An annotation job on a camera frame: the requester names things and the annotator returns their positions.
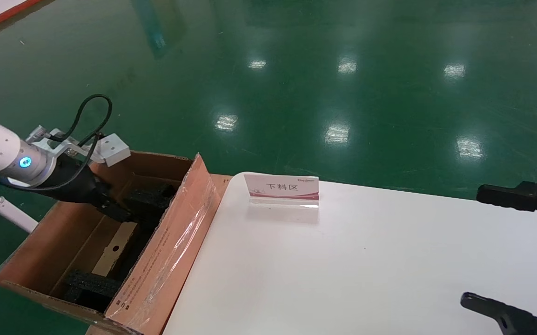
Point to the white equipment stand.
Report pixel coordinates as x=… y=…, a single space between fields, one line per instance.
x=3 y=207

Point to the small cardboard box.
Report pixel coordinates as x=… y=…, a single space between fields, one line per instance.
x=119 y=242

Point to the silver camera mounting bracket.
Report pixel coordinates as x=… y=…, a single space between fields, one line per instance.
x=63 y=146

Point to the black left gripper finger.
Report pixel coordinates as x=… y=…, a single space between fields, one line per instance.
x=118 y=213
x=103 y=188

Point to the white red sign placard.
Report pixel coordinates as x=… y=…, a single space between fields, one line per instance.
x=281 y=188

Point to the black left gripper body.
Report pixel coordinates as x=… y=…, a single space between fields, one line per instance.
x=73 y=181

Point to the large open cardboard box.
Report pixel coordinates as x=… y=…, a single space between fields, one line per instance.
x=175 y=251

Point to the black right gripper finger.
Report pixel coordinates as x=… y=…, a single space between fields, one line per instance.
x=529 y=197
x=515 y=321

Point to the black foam block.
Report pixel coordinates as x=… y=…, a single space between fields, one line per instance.
x=91 y=283

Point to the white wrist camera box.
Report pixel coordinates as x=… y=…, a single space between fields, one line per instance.
x=112 y=150

